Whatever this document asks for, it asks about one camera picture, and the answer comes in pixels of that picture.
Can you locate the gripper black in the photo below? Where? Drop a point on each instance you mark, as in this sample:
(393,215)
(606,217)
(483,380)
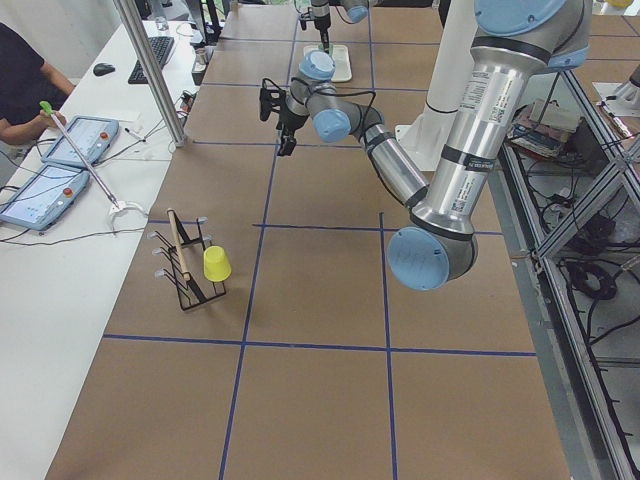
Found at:
(289,123)
(320,24)

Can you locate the pale green cup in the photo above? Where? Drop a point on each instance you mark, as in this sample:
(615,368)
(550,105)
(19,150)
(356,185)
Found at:
(326,48)

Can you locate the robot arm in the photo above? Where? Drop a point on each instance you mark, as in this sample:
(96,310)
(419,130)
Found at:
(513,41)
(355,10)

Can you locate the white bear tray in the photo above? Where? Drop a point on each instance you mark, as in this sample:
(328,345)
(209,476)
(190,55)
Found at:
(342,62)

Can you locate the yellow cup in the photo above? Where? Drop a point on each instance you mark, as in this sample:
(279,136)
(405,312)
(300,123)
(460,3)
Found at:
(216,264)

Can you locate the black marker pen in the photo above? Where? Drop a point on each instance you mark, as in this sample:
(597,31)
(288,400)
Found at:
(135,135)

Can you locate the upper teach pendant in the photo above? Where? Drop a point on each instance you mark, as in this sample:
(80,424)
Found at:
(92,135)

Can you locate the teach pendant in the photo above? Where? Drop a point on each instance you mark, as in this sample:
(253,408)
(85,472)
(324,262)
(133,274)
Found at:
(42,200)
(92,135)

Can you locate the black computer mouse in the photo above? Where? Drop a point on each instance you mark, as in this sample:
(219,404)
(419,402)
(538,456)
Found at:
(102,69)

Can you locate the stack of books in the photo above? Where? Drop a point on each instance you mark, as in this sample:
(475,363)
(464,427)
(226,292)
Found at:
(543,129)

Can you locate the lower teach pendant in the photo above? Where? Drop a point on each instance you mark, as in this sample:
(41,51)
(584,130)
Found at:
(42,200)

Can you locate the pink grabber stick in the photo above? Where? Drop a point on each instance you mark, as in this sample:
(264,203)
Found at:
(117,206)

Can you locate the person in black shirt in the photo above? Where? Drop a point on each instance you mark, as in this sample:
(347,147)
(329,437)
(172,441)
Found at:
(27,80)

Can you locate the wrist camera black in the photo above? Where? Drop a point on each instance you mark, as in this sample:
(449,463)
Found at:
(305,17)
(271,99)

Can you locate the camera cable black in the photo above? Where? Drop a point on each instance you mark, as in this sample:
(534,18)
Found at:
(350,95)

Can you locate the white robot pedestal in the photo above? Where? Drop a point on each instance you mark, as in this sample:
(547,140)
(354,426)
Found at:
(424,139)

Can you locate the black wire cup rack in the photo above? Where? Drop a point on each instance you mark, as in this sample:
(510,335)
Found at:
(183,248)

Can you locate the aluminium frame post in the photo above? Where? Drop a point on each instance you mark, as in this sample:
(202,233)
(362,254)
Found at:
(132,22)

